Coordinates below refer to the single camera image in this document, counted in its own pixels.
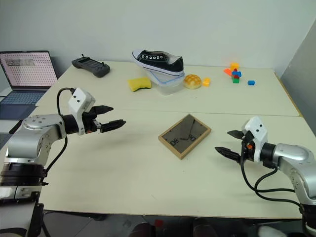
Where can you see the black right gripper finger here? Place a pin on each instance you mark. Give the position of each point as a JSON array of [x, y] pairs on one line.
[[236, 134], [229, 153]]

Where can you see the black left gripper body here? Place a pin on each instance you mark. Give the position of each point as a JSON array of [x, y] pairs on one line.
[[90, 126]]

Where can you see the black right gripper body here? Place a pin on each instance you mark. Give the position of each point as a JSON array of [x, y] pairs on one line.
[[247, 148]]

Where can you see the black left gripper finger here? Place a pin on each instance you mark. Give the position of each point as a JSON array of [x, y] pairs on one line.
[[113, 125], [105, 108]]

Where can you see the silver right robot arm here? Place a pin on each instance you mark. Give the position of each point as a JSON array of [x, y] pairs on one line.
[[293, 158]]

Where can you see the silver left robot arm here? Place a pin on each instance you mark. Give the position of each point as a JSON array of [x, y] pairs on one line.
[[37, 140]]

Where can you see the open blue laptop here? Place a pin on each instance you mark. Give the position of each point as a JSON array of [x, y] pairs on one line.
[[27, 71]]

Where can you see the yellow and green sponge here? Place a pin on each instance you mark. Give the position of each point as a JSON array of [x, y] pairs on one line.
[[138, 84]]

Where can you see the dark grey handheld controller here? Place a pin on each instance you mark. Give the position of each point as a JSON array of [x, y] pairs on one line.
[[91, 66]]

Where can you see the square wooden clock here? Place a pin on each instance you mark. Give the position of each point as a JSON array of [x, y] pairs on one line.
[[184, 136]]

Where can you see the green toy block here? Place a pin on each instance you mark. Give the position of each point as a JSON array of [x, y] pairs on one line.
[[235, 81]]

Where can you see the small blue toy block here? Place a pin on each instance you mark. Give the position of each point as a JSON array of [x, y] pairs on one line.
[[251, 82]]

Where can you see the red toy block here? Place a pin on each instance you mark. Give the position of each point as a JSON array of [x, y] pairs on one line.
[[236, 76]]

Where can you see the small yellow block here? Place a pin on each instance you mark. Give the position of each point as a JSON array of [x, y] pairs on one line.
[[206, 82]]

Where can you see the blue arch toy block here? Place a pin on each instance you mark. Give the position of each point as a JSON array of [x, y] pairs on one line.
[[237, 73]]

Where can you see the orange toy block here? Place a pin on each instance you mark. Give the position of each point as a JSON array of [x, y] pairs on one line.
[[228, 71]]

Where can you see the clear plastic container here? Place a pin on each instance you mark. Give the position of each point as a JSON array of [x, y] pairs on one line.
[[168, 87]]

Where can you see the large yellow toy block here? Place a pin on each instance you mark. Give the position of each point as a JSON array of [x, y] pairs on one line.
[[235, 66]]

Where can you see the toy pineapple bun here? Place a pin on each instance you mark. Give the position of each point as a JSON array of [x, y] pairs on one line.
[[193, 81]]

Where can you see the black and white sneaker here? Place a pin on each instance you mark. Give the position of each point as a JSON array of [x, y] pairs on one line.
[[160, 61]]

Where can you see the grey partition panel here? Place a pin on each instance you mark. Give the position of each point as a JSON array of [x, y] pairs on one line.
[[301, 81]]

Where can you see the grey robot body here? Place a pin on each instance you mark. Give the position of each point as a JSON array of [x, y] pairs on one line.
[[17, 219]]

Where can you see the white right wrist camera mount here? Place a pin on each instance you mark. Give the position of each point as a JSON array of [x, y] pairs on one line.
[[258, 133]]

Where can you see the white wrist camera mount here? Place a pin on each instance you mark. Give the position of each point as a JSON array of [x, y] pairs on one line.
[[258, 133], [79, 101]]

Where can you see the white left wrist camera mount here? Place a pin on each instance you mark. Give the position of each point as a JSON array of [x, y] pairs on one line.
[[79, 101]]

